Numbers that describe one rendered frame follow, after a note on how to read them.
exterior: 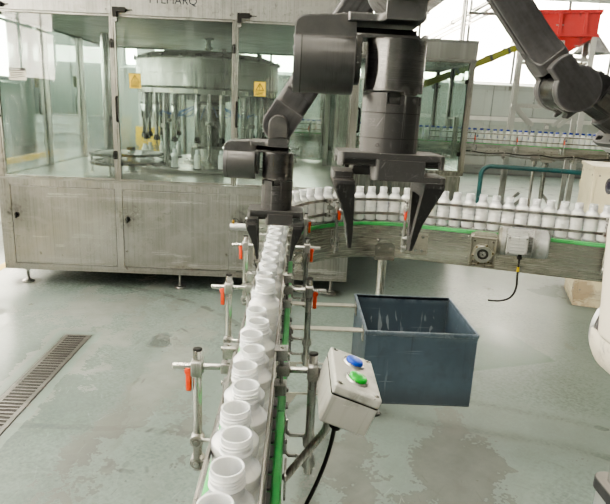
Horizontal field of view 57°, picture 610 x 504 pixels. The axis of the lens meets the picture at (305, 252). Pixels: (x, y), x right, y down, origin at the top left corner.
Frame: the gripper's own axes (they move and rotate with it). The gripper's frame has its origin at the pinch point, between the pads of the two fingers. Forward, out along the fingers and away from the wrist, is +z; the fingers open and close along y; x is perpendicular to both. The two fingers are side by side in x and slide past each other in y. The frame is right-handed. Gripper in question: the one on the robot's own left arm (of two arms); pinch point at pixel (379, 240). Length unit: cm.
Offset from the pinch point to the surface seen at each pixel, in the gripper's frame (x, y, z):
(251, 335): 31.2, -15.2, 24.3
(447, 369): 86, 35, 55
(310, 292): 79, -4, 32
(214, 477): -6.7, -15.8, 24.0
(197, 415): 35, -25, 42
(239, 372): 16.4, -15.7, 23.8
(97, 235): 386, -168, 93
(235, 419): 4.6, -14.9, 24.1
